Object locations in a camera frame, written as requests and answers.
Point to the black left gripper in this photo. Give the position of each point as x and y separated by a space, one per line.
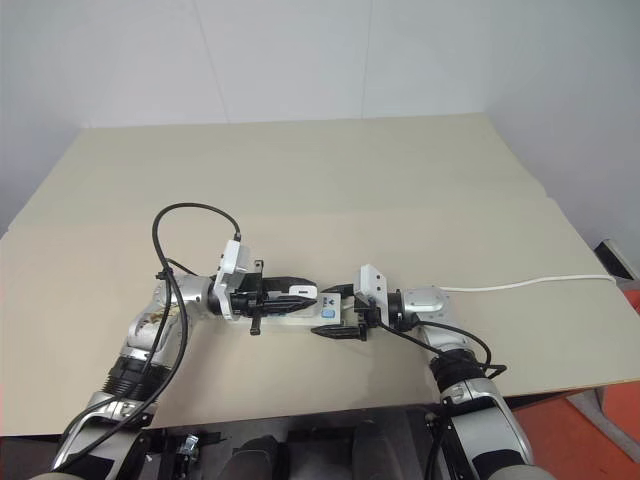
252 300

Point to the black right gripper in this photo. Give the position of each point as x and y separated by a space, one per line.
364 314

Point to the white charger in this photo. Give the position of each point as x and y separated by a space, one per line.
306 290

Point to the white power strip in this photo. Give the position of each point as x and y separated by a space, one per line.
300 320

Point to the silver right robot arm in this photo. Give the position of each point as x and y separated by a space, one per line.
425 302

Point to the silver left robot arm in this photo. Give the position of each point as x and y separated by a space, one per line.
186 292

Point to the dark rounded shape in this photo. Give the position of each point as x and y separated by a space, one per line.
257 452

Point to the small silver metal clip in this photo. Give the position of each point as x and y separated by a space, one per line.
188 444

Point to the grey metal table leg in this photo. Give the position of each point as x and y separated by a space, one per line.
597 412

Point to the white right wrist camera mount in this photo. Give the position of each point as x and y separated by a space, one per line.
370 285

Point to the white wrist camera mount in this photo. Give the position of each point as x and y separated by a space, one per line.
232 261
370 285

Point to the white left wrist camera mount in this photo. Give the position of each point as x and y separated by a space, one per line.
232 261

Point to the grey metal frame piece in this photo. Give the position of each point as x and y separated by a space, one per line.
617 257

